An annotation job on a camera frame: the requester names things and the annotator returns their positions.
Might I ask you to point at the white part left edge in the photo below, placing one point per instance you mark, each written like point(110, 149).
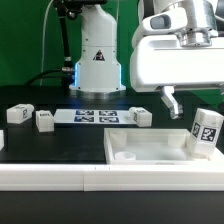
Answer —
point(1, 139)

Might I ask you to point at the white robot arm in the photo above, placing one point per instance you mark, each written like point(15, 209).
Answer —
point(89, 37)

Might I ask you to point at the white square tabletop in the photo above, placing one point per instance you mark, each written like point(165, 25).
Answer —
point(135, 146)

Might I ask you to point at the white obstacle fence rail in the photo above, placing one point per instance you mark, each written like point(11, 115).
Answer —
point(197, 176)

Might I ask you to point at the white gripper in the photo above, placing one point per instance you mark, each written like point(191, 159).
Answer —
point(160, 61)

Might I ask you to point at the fiducial marker sheet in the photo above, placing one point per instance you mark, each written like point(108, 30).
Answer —
point(88, 116)

